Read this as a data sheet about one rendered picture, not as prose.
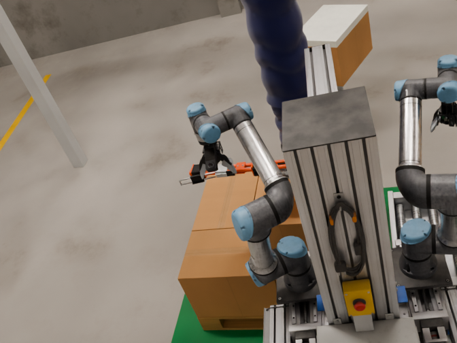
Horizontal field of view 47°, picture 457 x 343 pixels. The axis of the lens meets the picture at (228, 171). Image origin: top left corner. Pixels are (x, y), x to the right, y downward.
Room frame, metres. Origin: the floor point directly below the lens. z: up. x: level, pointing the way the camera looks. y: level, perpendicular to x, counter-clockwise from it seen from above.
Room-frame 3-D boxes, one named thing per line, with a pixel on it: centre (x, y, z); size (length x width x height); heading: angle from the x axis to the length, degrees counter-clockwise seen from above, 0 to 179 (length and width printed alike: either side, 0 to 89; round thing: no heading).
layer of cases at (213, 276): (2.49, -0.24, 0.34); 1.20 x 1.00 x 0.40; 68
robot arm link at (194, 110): (1.80, 0.04, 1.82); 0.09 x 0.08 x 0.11; 9
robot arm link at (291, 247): (1.53, -0.13, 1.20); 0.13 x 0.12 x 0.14; 99
